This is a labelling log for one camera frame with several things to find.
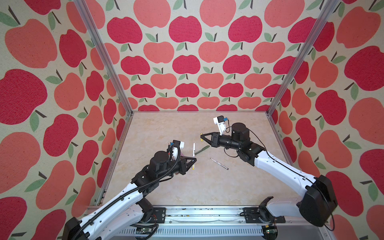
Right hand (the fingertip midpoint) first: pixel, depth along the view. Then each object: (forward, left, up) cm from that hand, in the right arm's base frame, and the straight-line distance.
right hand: (204, 135), depth 72 cm
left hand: (-12, +2, -5) cm, 13 cm away
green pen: (+9, -1, -27) cm, 29 cm away
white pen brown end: (0, -11, -28) cm, 30 cm away
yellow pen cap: (0, +2, +1) cm, 2 cm away
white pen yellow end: (-10, +4, -3) cm, 11 cm away
